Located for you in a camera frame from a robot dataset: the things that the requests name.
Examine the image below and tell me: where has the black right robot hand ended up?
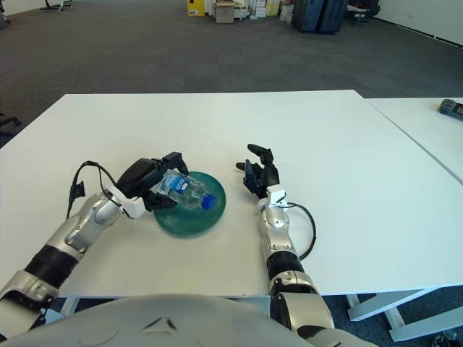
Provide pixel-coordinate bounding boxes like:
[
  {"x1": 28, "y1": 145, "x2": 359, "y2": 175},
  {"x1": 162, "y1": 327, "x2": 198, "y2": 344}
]
[{"x1": 235, "y1": 143, "x2": 281, "y2": 200}]

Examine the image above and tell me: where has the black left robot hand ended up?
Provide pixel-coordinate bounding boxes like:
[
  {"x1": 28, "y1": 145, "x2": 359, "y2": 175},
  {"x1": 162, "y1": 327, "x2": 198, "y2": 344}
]
[{"x1": 117, "y1": 151, "x2": 190, "y2": 213}]

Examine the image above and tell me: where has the clear water bottle blue cap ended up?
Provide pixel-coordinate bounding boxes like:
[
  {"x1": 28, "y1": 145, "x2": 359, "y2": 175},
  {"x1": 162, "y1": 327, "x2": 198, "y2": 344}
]
[{"x1": 150, "y1": 171, "x2": 218, "y2": 212}]

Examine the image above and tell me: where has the green round plate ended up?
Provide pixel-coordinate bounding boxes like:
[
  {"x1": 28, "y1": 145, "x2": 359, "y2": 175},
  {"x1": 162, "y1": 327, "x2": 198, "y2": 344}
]
[{"x1": 153, "y1": 171, "x2": 227, "y2": 240}]

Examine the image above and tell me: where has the black office chair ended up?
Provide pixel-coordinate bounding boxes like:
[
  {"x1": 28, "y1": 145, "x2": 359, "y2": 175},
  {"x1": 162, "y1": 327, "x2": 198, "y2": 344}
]
[{"x1": 0, "y1": 111, "x2": 21, "y2": 137}]

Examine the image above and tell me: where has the grey robot torso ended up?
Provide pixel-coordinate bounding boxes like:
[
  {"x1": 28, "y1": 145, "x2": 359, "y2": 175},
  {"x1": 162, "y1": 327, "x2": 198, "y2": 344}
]
[{"x1": 0, "y1": 294, "x2": 362, "y2": 347}]

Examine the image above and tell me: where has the black suitcase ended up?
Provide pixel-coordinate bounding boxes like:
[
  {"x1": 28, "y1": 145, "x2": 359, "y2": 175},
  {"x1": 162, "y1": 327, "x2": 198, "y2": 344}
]
[{"x1": 292, "y1": 0, "x2": 323, "y2": 34}]

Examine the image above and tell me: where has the stack of white boxes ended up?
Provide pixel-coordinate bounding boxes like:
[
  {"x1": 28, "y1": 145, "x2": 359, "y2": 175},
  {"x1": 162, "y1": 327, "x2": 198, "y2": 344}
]
[{"x1": 234, "y1": 0, "x2": 281, "y2": 21}]

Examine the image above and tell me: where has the brown cardboard box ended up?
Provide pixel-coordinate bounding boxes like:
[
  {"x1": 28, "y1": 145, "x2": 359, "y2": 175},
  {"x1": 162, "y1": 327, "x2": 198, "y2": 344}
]
[{"x1": 215, "y1": 3, "x2": 236, "y2": 24}]

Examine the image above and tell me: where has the dark blue suitcase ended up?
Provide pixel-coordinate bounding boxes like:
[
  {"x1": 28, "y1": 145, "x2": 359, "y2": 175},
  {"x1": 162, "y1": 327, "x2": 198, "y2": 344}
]
[{"x1": 318, "y1": 0, "x2": 350, "y2": 36}]

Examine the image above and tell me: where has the yellow box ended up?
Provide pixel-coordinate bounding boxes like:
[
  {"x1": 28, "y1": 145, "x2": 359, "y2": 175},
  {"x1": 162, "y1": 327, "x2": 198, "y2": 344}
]
[{"x1": 187, "y1": 0, "x2": 205, "y2": 18}]

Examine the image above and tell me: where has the small white background table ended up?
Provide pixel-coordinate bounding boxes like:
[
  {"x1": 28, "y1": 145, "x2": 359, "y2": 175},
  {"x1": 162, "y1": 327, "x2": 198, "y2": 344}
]
[{"x1": 347, "y1": 4, "x2": 372, "y2": 27}]

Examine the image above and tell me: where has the black chair star base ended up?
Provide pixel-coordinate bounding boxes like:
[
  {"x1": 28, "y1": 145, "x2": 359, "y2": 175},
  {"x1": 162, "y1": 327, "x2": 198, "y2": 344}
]
[{"x1": 40, "y1": 0, "x2": 75, "y2": 12}]

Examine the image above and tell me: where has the dark handheld device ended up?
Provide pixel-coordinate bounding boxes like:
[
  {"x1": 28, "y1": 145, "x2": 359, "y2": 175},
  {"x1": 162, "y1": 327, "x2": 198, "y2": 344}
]
[{"x1": 439, "y1": 98, "x2": 463, "y2": 121}]

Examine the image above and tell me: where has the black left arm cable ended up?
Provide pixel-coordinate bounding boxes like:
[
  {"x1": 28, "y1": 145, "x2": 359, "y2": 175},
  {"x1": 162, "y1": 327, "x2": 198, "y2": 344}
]
[{"x1": 67, "y1": 160, "x2": 122, "y2": 220}]

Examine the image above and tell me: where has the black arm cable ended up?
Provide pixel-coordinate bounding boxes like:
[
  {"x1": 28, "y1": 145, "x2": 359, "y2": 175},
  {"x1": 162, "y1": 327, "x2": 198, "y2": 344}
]
[
  {"x1": 285, "y1": 202, "x2": 317, "y2": 261},
  {"x1": 67, "y1": 160, "x2": 122, "y2": 220}
]

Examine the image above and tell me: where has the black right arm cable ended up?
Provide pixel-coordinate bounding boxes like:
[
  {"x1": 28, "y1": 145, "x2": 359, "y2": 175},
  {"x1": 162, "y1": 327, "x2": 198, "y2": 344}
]
[{"x1": 285, "y1": 202, "x2": 317, "y2": 261}]

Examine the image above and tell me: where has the white table leg frame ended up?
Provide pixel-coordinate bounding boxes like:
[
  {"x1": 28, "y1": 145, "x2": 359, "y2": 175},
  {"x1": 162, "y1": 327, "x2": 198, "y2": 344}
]
[{"x1": 345, "y1": 288, "x2": 463, "y2": 343}]

